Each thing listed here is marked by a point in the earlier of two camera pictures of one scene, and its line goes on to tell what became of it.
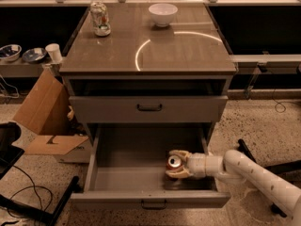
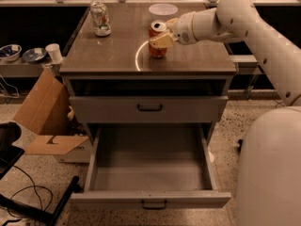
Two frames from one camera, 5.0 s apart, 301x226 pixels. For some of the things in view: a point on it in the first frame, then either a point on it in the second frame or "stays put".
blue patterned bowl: [34, 55] stays put
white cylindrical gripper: [198, 165] → [182, 28]
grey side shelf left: [21, 69] stays put
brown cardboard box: [47, 113] stays put
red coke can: [174, 162] → [156, 28]
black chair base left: [9, 154] stays put
